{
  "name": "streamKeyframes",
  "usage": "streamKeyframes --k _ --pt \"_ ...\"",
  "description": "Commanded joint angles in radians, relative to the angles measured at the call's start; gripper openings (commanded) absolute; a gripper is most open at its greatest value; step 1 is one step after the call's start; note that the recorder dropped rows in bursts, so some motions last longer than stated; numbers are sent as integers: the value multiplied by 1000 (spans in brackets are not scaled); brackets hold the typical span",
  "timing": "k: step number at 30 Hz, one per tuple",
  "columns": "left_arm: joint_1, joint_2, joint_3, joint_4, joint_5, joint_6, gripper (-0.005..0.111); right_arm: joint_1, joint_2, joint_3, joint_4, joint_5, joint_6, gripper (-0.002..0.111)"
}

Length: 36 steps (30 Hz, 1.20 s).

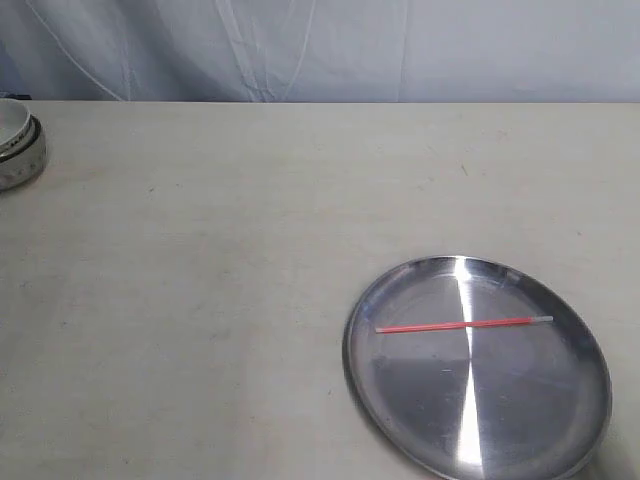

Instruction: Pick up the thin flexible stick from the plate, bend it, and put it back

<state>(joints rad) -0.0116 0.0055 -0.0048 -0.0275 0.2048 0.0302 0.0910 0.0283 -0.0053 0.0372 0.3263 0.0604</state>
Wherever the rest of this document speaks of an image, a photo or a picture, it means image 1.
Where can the thin orange glow stick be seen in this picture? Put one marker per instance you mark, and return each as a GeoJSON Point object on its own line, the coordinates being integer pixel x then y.
{"type": "Point", "coordinates": [495, 323]}

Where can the white patterned ceramic bowl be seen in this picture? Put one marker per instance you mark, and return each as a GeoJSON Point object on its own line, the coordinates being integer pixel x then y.
{"type": "Point", "coordinates": [23, 145]}

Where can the round stainless steel plate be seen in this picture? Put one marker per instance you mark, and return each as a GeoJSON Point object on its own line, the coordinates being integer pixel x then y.
{"type": "Point", "coordinates": [520, 402]}

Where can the white wrinkled backdrop cloth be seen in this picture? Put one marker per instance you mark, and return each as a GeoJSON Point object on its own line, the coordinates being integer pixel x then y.
{"type": "Point", "coordinates": [321, 51]}

